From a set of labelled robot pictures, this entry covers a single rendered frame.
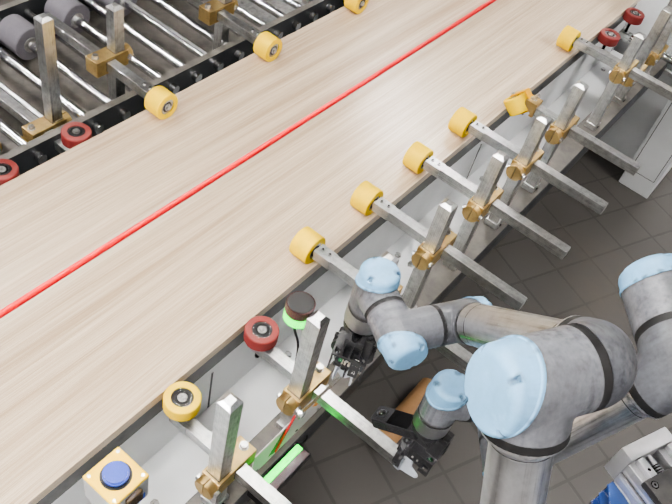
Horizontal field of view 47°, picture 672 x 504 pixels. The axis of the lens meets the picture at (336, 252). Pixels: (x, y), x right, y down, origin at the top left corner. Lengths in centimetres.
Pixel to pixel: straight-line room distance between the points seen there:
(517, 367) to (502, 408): 5
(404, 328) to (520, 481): 37
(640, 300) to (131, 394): 101
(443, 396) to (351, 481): 124
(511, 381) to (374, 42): 195
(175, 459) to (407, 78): 142
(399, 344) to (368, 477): 142
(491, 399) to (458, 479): 180
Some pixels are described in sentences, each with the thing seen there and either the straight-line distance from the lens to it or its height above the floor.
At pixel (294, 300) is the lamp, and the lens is 156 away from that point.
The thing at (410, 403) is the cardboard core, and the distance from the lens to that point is 277.
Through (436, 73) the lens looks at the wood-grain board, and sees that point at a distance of 270.
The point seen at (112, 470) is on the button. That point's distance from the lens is 126.
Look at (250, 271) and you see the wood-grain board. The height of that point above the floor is 90.
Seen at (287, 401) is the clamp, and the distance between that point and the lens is 175.
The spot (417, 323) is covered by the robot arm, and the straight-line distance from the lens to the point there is 133.
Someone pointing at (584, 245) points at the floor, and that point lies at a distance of 370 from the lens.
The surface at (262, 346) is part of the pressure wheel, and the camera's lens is 179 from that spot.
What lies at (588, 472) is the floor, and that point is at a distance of 299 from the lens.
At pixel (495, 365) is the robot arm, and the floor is 162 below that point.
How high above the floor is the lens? 236
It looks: 47 degrees down
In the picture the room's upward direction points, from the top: 16 degrees clockwise
